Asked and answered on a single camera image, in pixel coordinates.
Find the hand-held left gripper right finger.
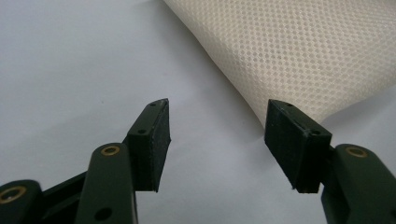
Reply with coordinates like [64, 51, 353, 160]
[263, 99, 333, 194]

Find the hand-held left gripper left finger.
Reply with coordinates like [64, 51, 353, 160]
[125, 98, 172, 193]

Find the white mesh laundry bag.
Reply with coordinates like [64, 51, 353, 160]
[163, 0, 396, 129]

